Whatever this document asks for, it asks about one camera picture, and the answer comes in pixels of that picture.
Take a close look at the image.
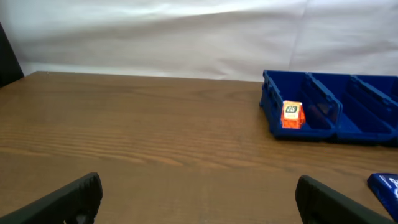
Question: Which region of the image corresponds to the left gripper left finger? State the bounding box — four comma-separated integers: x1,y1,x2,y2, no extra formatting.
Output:
0,172,104,224

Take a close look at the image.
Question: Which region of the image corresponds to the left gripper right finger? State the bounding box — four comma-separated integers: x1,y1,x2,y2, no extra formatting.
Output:
295,174,397,224

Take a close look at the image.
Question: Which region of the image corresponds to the orange candy box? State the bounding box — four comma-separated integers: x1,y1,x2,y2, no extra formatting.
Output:
280,100,307,130

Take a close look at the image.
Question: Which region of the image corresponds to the blue candy pack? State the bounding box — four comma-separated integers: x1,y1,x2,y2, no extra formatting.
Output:
367,172,398,222

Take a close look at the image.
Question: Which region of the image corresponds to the blue tray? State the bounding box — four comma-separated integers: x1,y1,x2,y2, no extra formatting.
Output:
259,69,398,146

